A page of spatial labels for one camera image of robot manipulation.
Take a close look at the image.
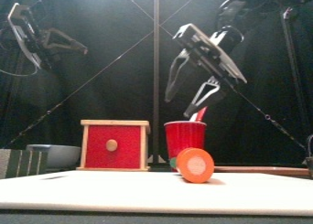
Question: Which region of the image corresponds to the orange toy carrot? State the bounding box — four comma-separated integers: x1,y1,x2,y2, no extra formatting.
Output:
169,147,217,185

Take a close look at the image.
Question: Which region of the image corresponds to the red plastic cup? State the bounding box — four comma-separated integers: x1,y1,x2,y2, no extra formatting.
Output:
163,120,208,173

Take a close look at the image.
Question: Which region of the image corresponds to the wooden box with red face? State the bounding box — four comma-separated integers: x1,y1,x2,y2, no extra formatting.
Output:
78,119,151,173

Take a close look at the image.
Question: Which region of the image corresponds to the brown wooden board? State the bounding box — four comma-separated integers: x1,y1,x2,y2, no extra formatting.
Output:
212,165,313,177

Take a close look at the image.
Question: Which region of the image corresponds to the grey bowl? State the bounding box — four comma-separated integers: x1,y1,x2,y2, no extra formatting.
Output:
24,144,82,170

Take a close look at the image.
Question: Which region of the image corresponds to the white cutting board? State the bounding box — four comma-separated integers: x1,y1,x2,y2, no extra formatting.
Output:
0,169,313,218

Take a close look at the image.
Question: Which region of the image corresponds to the black vertical frame pole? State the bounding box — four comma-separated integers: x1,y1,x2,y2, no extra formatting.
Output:
149,0,169,173

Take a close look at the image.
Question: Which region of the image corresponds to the grey left arm cable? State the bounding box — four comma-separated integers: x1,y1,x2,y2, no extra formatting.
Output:
0,35,40,78

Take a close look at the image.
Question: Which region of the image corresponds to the thin diagonal brace wire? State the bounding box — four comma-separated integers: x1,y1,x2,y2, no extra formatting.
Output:
3,0,206,148
117,0,308,151

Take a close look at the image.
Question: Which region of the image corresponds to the black slanted frame post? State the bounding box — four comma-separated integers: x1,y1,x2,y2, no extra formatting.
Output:
280,7,312,137

